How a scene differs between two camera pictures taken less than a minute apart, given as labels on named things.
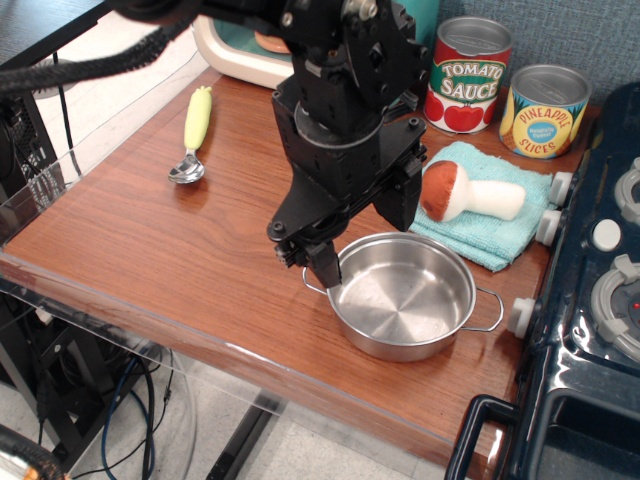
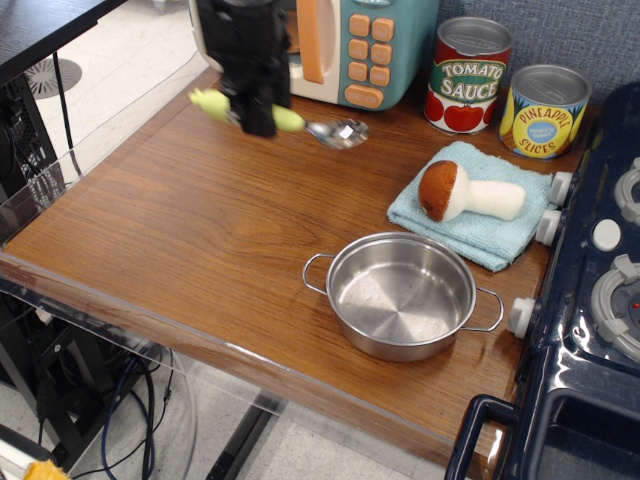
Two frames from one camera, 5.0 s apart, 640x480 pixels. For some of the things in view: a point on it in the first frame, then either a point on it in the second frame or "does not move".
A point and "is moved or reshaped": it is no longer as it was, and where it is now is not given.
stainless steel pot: x=402 y=295 does not move
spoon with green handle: x=190 y=169 is moved or reshaped
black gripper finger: x=321 y=257 to x=256 y=114
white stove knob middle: x=548 y=226 does not move
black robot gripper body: x=338 y=171 to x=252 y=41
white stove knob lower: x=520 y=316 does not move
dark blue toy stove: x=574 y=410 does not move
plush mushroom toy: x=447 y=194 does not move
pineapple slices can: x=545 y=111 does not move
